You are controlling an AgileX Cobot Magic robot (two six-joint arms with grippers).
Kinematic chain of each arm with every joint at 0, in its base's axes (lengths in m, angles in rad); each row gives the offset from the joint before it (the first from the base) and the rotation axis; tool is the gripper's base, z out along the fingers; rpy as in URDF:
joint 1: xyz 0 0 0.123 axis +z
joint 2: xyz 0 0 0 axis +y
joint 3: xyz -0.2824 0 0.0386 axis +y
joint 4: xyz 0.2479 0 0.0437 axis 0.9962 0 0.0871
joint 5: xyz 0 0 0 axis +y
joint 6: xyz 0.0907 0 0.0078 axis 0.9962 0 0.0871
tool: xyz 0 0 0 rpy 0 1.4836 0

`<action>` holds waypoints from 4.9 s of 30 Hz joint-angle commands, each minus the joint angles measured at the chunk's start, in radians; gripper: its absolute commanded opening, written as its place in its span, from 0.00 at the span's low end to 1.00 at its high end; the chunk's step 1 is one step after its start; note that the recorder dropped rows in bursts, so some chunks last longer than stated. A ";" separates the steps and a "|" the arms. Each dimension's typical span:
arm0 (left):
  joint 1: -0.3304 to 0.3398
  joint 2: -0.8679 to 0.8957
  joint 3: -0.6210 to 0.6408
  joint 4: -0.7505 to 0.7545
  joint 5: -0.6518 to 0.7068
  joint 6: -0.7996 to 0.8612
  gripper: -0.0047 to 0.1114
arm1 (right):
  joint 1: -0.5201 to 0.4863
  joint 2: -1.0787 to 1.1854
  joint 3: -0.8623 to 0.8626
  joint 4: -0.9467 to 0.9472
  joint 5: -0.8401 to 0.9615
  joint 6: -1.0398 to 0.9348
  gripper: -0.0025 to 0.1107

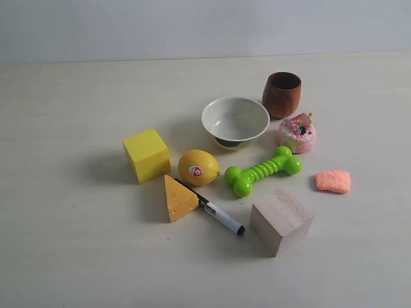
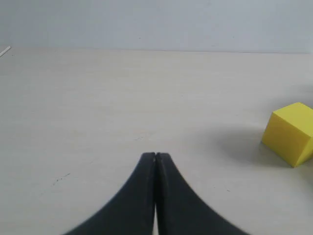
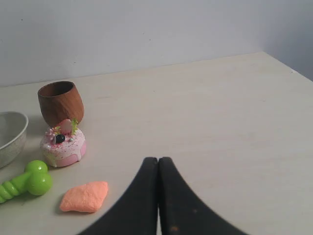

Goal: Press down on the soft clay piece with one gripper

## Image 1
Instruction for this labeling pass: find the orange-pink foam blob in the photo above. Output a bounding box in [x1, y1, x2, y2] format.
[314, 169, 351, 194]

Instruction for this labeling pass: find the yellow lemon with sticker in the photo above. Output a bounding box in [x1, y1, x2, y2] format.
[178, 149, 220, 186]

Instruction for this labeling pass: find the white ceramic bowl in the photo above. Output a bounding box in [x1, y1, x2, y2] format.
[201, 97, 270, 151]

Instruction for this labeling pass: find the green rubber bone toy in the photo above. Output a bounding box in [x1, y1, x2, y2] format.
[224, 146, 303, 198]

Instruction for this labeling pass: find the black white marker pen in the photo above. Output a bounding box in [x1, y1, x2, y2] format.
[174, 178, 246, 236]

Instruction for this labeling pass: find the yellow cheese wedge toy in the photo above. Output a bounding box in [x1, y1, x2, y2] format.
[164, 175, 199, 222]

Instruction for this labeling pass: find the yellow cube block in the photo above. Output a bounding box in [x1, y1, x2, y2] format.
[123, 129, 171, 184]

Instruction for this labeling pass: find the pink white cake squishy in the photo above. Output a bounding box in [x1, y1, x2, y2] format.
[277, 113, 317, 154]

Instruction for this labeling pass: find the brown wooden cup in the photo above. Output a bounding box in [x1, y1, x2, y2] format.
[262, 71, 302, 119]

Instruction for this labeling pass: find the plain wooden cube block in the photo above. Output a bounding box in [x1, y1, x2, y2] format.
[249, 187, 315, 257]

